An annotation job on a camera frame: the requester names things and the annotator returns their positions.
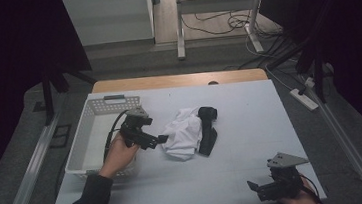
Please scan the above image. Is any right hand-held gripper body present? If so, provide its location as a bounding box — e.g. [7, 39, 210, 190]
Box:
[253, 149, 314, 203]

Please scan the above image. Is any person's right hand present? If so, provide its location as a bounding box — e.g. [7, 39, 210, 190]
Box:
[277, 175, 321, 204]

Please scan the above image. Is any person's left hand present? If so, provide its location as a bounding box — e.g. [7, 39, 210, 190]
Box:
[94, 130, 144, 181]

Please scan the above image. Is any black metal stand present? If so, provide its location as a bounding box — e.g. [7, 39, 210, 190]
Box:
[38, 64, 102, 127]
[262, 32, 330, 109]

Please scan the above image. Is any black floor bracket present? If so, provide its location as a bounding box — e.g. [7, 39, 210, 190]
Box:
[48, 123, 75, 150]

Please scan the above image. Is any white plastic basket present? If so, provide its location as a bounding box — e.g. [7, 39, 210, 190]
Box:
[57, 92, 149, 183]

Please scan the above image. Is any white cloth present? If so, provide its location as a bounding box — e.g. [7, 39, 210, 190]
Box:
[157, 105, 207, 164]

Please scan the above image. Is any white metal desk frame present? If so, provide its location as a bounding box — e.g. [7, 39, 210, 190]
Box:
[171, 0, 272, 62]

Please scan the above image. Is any black cloth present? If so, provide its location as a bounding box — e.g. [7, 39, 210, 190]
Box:
[194, 105, 222, 159]

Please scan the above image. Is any white power strip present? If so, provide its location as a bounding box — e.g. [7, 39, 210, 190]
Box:
[288, 85, 320, 113]

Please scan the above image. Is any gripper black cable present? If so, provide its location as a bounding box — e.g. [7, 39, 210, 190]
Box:
[99, 109, 134, 163]
[297, 173, 325, 204]

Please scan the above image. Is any aluminium rail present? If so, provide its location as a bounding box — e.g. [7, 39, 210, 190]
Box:
[316, 96, 362, 204]
[0, 108, 70, 204]

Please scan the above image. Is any tangle of black floor cables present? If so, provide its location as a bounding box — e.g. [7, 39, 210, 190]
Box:
[178, 0, 286, 48]

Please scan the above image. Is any white plug adapter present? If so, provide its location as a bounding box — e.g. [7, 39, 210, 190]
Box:
[302, 75, 316, 90]

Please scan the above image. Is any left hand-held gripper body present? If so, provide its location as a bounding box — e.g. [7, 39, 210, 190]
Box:
[116, 105, 156, 152]

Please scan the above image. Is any wooden table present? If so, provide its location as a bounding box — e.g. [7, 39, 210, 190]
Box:
[91, 65, 269, 97]

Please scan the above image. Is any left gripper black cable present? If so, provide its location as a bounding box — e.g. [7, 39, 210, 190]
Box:
[99, 109, 134, 163]

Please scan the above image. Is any white cabinet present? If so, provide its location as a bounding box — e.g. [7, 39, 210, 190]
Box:
[61, 0, 158, 50]

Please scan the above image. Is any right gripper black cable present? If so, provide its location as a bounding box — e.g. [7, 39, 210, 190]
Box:
[297, 173, 325, 204]

